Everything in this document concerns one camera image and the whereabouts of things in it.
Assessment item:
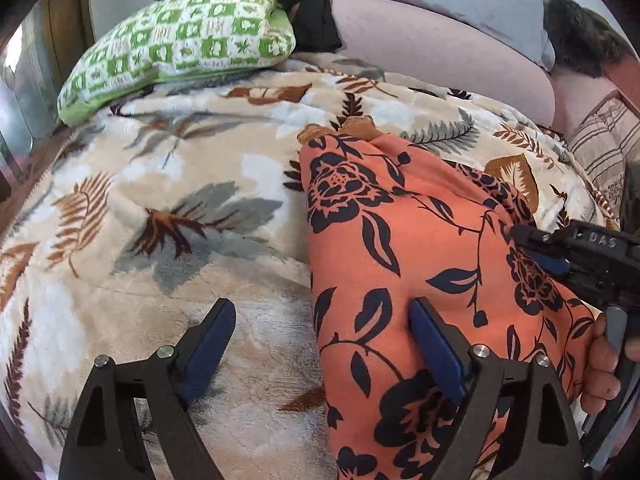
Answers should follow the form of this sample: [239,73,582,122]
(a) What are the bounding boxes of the pink bolster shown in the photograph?
[327,0,556,128]

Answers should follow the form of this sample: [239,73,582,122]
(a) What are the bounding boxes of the orange floral shirt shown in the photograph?
[297,116,598,480]

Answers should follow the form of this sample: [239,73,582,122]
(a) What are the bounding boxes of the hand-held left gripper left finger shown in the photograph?
[59,297,237,480]

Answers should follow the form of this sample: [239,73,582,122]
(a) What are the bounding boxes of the green checked pillow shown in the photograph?
[57,0,298,127]

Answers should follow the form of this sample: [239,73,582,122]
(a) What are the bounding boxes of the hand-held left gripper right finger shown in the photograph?
[407,297,586,480]

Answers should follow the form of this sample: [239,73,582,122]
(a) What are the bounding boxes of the dark furry cushion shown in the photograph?
[542,0,633,80]

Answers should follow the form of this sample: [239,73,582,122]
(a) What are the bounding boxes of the wooden leaded glass door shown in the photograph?
[0,0,96,186]

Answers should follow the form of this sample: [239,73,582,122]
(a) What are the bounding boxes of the leaf print blanket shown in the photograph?
[0,57,621,480]

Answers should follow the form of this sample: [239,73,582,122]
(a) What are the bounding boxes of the pink sofa backrest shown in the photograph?
[550,55,640,136]

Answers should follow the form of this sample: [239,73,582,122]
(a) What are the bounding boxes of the striped sofa cushion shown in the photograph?
[567,97,640,231]

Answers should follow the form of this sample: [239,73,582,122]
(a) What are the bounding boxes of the black garment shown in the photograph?
[152,0,343,53]

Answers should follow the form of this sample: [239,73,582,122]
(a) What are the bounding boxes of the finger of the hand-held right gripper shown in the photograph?
[510,223,573,258]
[530,251,601,307]

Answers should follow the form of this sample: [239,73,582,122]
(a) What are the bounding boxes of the person's right hand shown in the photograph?
[580,310,626,413]

